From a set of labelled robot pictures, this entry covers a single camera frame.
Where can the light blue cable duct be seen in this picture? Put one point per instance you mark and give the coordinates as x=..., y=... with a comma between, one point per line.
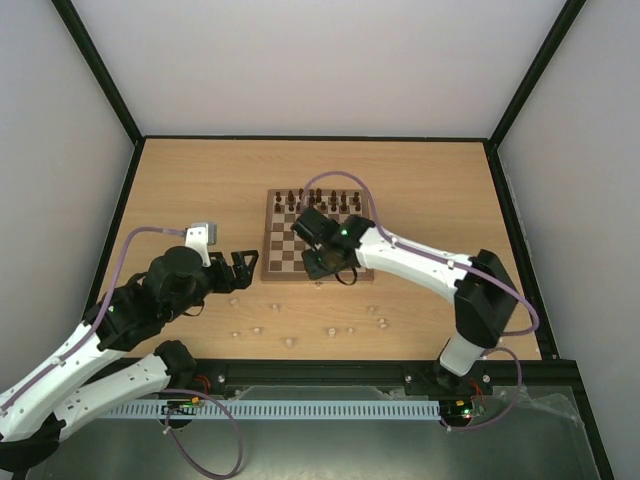
x=420, y=410

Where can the electronics board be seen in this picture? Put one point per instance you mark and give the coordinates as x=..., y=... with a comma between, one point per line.
x=464, y=409
x=182, y=406

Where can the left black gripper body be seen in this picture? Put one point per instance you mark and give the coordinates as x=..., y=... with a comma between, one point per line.
x=226, y=282

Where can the wooden chess board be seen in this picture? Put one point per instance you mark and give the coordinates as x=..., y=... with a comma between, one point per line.
x=282, y=250

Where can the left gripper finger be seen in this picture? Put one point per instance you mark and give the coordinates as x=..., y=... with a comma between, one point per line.
x=245, y=270
x=245, y=256

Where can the left electronics board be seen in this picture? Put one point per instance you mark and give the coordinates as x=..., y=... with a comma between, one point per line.
x=182, y=406

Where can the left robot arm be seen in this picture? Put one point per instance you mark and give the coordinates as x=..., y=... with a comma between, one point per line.
x=62, y=395

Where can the right electronics board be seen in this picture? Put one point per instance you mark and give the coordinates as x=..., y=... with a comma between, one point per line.
x=464, y=409

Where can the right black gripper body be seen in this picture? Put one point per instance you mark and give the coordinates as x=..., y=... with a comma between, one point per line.
x=310, y=248

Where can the black cage frame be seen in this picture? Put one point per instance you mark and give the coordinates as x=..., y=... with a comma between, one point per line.
x=544, y=338

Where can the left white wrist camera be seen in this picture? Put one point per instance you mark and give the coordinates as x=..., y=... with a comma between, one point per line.
x=199, y=236

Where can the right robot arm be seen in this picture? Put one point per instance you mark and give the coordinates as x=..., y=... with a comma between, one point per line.
x=478, y=287

